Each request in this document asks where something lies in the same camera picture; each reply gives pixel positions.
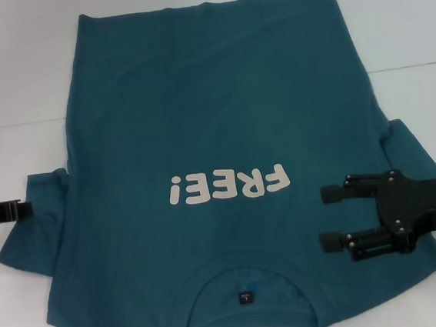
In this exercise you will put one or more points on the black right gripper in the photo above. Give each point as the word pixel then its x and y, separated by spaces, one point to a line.
pixel 418 202

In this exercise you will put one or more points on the teal t-shirt with FREE print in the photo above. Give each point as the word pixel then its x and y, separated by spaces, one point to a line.
pixel 217 113

